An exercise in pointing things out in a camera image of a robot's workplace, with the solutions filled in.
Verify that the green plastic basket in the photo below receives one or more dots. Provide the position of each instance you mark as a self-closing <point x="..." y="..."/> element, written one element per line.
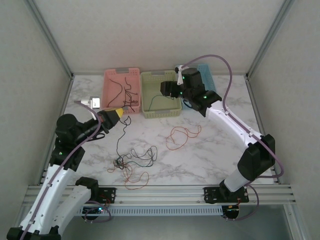
<point x="152" y="85"/>

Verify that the electronics board with LED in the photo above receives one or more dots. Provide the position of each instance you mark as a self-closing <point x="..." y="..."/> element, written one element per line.
<point x="93" y="211"/>
<point x="232" y="211"/>

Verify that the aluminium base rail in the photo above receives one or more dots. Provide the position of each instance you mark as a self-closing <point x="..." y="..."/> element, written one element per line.
<point x="162" y="195"/>

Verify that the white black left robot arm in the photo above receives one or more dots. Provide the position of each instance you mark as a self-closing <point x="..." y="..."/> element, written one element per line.
<point x="61" y="185"/>

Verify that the aluminium frame post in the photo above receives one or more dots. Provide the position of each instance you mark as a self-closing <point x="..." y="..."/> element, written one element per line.
<point x="270" y="37"/>
<point x="52" y="37"/>

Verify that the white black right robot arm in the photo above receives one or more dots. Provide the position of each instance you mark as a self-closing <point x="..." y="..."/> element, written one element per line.
<point x="228" y="126"/>

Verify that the aluminium table edge rail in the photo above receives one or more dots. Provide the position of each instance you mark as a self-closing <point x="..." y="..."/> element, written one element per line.
<point x="65" y="97"/>
<point x="87" y="74"/>
<point x="254" y="100"/>

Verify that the blue plastic basket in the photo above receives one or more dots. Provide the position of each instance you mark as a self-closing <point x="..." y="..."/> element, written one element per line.
<point x="206" y="72"/>

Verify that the pink plastic basket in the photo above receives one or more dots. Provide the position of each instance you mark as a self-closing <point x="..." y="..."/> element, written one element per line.
<point x="115" y="75"/>

